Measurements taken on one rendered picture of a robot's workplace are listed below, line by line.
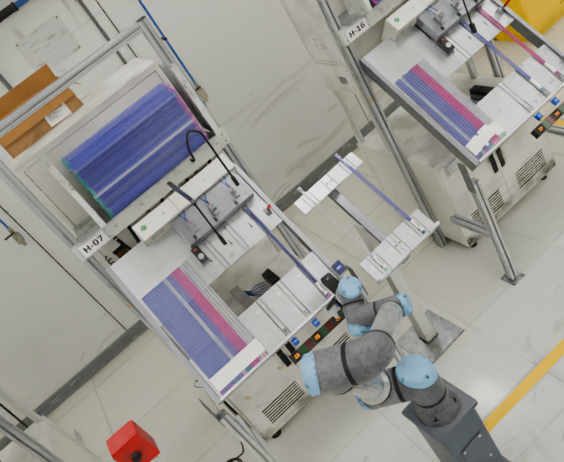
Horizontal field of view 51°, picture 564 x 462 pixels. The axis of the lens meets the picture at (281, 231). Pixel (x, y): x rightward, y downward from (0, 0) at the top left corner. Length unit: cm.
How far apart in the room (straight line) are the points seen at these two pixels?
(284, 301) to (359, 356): 88
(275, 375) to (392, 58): 156
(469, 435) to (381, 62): 162
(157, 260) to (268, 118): 202
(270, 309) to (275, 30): 234
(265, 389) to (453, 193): 133
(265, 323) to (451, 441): 81
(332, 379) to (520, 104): 170
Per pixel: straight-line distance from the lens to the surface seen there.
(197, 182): 245
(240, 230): 245
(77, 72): 233
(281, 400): 292
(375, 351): 155
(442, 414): 203
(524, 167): 339
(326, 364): 156
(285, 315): 236
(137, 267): 248
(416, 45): 289
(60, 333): 424
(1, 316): 414
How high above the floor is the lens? 224
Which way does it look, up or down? 32 degrees down
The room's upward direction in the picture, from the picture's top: 35 degrees counter-clockwise
